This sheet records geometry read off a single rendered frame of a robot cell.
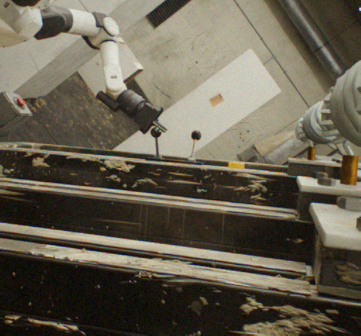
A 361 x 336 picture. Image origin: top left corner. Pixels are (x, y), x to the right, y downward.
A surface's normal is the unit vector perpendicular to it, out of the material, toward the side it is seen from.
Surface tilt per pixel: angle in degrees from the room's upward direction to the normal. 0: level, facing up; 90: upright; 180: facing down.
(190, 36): 90
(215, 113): 90
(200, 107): 90
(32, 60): 90
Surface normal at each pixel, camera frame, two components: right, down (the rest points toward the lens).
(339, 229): 0.07, -1.00
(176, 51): -0.11, 0.17
